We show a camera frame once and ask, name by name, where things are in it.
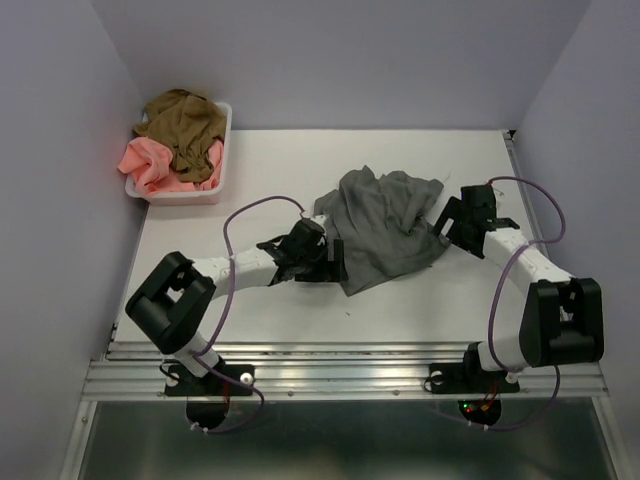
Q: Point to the olive brown skirt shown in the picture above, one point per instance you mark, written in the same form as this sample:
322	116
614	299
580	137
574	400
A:
188	124

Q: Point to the aluminium rail frame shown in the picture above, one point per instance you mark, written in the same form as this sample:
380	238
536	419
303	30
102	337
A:
340	378

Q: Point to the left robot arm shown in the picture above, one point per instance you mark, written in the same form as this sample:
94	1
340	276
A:
170	304

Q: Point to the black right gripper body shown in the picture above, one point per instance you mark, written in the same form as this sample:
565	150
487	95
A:
456	234

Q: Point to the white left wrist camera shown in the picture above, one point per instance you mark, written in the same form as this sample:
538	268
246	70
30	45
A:
316	222

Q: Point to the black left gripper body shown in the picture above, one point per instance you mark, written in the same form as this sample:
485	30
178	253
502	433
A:
317	258

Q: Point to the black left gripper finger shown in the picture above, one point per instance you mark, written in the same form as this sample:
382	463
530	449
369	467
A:
331	275
337	262

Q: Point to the white plastic bin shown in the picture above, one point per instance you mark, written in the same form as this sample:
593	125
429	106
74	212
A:
179	198

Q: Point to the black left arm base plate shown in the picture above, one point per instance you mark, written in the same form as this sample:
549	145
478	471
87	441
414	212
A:
180	382

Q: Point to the pink skirt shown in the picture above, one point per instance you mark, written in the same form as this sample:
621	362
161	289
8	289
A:
147	162

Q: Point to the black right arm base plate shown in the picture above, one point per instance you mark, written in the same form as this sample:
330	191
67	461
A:
455	378

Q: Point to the grey pleated skirt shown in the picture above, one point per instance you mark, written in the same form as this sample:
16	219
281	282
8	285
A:
382	222

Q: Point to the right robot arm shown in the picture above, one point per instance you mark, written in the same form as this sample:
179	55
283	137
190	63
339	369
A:
562	320

